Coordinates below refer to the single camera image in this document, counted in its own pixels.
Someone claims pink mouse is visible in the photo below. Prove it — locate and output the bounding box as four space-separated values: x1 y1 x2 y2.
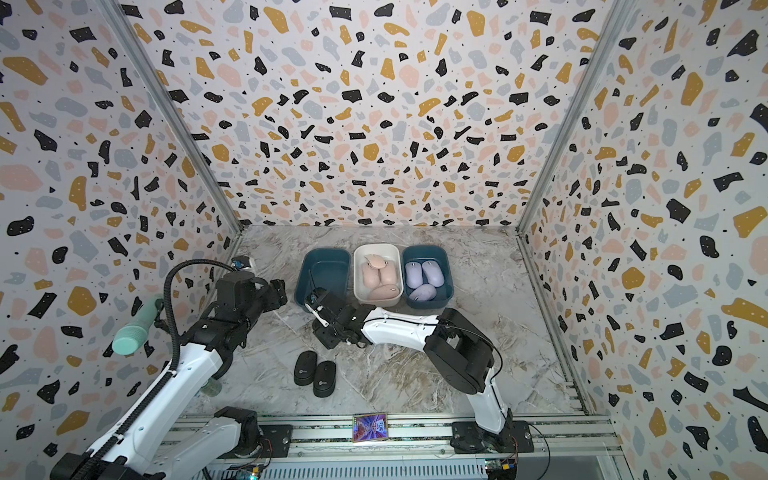
368 284 400 301
365 254 388 270
379 262 398 287
361 263 381 290

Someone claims purple mouse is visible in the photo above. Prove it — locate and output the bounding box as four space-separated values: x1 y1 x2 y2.
405 261 424 290
421 260 445 288
409 284 437 302

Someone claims purple mouse front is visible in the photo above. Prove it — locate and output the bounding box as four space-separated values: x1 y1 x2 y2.
421 260 445 288

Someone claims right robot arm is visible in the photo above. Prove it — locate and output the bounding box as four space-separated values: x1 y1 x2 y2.
304 288 515 453

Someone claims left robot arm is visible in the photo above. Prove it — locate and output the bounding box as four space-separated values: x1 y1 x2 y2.
50 270 287 479

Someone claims left teal storage box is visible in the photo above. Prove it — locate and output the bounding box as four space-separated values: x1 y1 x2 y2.
294 248 351 313

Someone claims teal storage box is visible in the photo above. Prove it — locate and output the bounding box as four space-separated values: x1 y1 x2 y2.
402 245 455 310
294 248 351 313

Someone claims white storage box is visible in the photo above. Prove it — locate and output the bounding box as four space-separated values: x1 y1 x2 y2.
353 243 404 307

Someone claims right teal storage box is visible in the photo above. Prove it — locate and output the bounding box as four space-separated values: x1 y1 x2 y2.
402 245 455 310

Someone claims black mouse far left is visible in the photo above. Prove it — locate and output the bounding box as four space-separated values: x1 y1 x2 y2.
293 350 318 386

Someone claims black mouse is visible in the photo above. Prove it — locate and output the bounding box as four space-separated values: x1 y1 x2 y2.
293 350 318 386
313 360 337 398

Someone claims black mouse middle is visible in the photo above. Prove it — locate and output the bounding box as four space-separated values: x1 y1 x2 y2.
313 360 337 398

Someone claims green tape roll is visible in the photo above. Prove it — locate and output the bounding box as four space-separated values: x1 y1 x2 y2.
199 377 223 397

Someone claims colourful small card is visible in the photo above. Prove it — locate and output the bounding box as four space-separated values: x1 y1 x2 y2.
352 413 389 443

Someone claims mint green bottle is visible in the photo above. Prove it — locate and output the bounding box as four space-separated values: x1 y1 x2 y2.
112 297 164 356

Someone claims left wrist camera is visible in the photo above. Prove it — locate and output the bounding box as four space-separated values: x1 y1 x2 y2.
231 255 255 271

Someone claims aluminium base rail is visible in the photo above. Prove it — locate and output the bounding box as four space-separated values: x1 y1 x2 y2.
110 412 631 480

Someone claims black corrugated cable hose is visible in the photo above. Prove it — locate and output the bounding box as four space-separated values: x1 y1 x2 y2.
71 259 241 480

